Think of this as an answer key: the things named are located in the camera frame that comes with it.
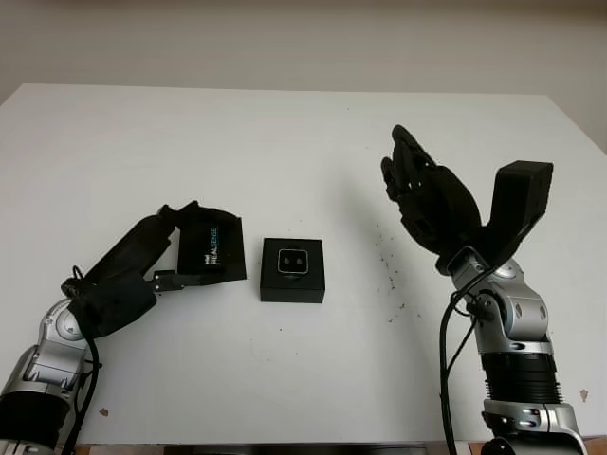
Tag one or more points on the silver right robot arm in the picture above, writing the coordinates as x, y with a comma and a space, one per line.
517, 332

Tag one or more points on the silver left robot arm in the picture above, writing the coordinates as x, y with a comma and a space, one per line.
52, 360

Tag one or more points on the small silver depth camera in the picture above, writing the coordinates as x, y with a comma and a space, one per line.
292, 261

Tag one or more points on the black camera box base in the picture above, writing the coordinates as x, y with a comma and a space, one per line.
291, 291

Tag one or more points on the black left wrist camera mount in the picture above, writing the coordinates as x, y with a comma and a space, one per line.
111, 308

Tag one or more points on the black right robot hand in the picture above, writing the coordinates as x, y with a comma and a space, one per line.
441, 204

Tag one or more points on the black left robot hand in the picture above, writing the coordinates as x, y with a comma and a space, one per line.
128, 251

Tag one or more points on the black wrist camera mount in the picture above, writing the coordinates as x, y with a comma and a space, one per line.
111, 308
521, 199

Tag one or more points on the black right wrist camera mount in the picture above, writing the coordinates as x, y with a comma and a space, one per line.
521, 199

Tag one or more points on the black RealSense box lid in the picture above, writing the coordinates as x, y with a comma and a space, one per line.
227, 251

